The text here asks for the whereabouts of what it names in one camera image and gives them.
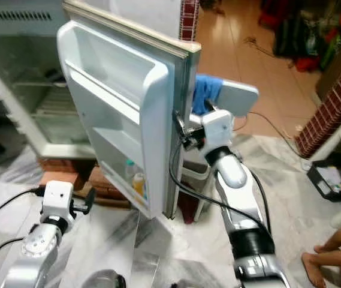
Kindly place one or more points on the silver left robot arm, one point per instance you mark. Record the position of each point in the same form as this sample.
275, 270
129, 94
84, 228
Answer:
38, 249

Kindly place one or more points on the white fridge door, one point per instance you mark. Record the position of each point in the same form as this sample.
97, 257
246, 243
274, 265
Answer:
146, 108

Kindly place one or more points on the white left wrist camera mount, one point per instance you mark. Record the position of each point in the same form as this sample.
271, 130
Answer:
57, 198

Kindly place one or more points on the red bricks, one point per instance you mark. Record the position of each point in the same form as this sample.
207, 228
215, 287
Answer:
56, 171

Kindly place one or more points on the blue cloth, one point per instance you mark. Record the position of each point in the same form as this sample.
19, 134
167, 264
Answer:
205, 93

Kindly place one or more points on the person's bare leg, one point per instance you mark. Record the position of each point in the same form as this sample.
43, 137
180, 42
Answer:
338, 255

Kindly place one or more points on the yellow drink bottle white cap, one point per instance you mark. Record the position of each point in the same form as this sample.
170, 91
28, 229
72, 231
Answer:
139, 185

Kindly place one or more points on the grey robot left leg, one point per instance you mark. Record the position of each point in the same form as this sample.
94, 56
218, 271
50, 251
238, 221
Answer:
105, 281

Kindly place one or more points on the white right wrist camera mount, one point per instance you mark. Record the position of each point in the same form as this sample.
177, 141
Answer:
218, 127

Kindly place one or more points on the black tray with items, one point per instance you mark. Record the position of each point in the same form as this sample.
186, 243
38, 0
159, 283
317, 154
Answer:
329, 180

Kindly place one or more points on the white fridge cabinet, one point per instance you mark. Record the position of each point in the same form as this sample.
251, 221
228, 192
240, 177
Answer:
14, 36

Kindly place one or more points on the pile of dark clothes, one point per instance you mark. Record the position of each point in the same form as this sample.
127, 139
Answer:
308, 30

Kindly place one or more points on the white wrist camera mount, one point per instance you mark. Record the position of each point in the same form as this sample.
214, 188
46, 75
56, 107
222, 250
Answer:
57, 198
218, 127

